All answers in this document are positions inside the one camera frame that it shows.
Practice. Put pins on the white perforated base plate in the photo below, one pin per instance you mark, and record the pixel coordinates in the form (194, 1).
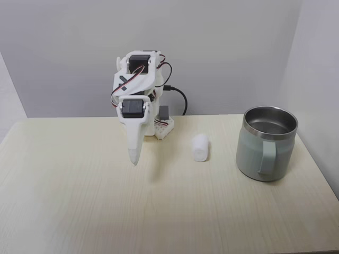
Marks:
(165, 129)

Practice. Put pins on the grey clamp block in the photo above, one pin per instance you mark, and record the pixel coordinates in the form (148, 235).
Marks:
(164, 112)

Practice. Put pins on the white gauze dressing roll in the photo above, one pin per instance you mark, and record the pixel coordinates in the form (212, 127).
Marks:
(199, 148)

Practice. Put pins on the grey-green steel mug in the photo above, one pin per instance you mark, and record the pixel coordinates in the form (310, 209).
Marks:
(251, 156)

